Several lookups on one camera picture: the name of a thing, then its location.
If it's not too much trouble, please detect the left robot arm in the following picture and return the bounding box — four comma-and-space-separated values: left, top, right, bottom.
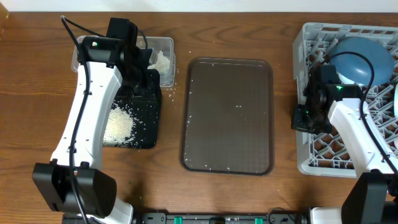
32, 17, 162, 223

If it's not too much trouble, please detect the dark blue plate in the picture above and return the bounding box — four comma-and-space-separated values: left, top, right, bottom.
329, 37, 394, 85

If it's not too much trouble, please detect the white rice pile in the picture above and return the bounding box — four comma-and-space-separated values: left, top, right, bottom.
103, 107, 136, 146

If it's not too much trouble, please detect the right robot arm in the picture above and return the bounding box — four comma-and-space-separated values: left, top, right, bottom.
292, 65, 397, 223

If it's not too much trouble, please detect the white napkin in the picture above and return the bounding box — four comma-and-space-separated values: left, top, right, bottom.
148, 51, 170, 73

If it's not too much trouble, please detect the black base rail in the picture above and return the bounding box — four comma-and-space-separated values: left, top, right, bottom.
62, 208, 312, 224

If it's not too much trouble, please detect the grey dishwasher rack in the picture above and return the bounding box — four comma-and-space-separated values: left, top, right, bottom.
292, 22, 397, 178

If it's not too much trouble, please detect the dark brown serving tray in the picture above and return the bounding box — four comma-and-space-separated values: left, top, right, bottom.
180, 58, 275, 176

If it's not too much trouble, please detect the light blue bowl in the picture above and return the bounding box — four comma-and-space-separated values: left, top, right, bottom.
338, 73, 357, 85

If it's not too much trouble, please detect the clear plastic bin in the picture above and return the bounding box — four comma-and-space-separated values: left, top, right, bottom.
72, 37, 175, 92

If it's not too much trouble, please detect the black plastic bin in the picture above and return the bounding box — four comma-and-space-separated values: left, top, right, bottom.
110, 75, 162, 149

